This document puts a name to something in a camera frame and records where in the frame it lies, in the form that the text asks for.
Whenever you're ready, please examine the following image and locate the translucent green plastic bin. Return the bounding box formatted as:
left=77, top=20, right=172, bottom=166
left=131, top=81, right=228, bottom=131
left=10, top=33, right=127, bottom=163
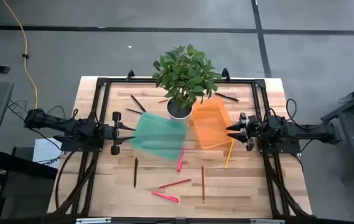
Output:
left=129, top=111, right=189, bottom=161

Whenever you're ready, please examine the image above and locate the yellow pencil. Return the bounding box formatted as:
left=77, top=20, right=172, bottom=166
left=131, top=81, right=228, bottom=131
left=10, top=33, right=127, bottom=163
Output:
left=224, top=139, right=235, bottom=170

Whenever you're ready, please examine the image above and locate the red pencil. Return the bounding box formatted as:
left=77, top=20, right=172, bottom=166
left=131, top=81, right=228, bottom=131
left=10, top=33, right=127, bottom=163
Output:
left=201, top=166, right=206, bottom=203
left=157, top=179, right=192, bottom=190

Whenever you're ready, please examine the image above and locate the translucent orange plastic bin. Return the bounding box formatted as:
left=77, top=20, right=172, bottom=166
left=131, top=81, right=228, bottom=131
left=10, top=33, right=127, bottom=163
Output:
left=191, top=96, right=235, bottom=150

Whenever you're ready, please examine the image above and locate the yellow power cable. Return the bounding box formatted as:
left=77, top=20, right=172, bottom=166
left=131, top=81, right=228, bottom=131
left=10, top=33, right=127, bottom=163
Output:
left=1, top=0, right=39, bottom=110

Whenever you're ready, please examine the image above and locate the black pen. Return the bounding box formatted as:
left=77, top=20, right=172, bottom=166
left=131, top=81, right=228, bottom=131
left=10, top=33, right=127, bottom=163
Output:
left=129, top=94, right=147, bottom=113
left=214, top=92, right=240, bottom=103

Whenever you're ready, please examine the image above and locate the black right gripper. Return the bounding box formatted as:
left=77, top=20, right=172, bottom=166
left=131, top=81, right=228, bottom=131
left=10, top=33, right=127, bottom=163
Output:
left=225, top=112, right=260, bottom=152

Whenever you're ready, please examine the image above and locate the pink highlighter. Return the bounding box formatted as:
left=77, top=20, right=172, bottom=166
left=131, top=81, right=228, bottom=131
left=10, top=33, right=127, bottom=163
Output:
left=151, top=190, right=180, bottom=203
left=177, top=146, right=186, bottom=174

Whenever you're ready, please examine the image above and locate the silver metal bracket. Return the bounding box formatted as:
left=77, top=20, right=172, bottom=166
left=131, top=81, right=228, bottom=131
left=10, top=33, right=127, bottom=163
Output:
left=75, top=217, right=113, bottom=224
left=249, top=218, right=286, bottom=224

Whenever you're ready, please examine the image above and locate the white ribbed plant pot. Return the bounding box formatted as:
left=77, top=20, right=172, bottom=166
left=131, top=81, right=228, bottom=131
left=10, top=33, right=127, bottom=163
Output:
left=166, top=98, right=193, bottom=121

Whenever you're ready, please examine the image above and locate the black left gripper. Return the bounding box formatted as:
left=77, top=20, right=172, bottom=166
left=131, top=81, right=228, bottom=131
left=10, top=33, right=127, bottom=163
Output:
left=101, top=111, right=137, bottom=156

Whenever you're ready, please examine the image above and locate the black aluminium rig frame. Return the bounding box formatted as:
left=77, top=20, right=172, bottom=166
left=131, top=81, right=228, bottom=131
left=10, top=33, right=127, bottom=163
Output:
left=52, top=76, right=313, bottom=218

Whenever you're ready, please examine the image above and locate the black side desk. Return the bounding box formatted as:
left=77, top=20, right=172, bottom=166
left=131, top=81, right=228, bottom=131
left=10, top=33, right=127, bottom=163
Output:
left=0, top=146, right=58, bottom=220

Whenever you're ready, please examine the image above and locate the white paper sheet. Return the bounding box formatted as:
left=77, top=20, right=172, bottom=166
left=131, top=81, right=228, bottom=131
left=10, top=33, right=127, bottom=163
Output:
left=32, top=138, right=63, bottom=169

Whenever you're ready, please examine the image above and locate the green leafy plant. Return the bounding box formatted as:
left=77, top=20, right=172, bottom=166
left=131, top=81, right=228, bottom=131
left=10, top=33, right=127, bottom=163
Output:
left=151, top=43, right=223, bottom=108

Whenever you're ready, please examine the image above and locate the dark brown pen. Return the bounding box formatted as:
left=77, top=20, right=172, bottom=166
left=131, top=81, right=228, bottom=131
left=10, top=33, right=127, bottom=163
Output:
left=133, top=157, right=139, bottom=189

